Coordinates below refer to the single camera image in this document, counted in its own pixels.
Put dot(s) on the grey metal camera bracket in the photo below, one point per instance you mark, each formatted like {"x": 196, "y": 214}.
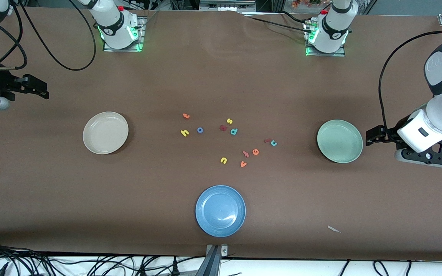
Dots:
{"x": 214, "y": 260}

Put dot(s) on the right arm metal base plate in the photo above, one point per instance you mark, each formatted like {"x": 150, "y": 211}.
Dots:
{"x": 123, "y": 50}

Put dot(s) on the blue round plate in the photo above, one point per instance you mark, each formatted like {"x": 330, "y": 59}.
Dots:
{"x": 220, "y": 211}

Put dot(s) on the grey metal device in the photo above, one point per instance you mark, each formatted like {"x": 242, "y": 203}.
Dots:
{"x": 225, "y": 5}

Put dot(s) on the teal letter p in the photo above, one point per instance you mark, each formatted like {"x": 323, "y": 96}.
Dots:
{"x": 234, "y": 132}

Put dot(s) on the brown table cover sheet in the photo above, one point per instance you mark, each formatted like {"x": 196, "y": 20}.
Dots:
{"x": 52, "y": 191}

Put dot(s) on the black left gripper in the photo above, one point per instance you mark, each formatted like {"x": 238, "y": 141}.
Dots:
{"x": 391, "y": 135}

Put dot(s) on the beige round plate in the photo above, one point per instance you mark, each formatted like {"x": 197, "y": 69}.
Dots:
{"x": 105, "y": 133}

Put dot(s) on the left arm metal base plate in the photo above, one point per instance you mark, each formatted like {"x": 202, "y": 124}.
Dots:
{"x": 326, "y": 55}

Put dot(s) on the green round plate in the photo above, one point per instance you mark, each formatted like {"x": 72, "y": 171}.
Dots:
{"x": 340, "y": 141}

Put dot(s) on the white paper scrap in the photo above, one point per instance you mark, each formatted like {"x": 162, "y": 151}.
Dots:
{"x": 334, "y": 229}

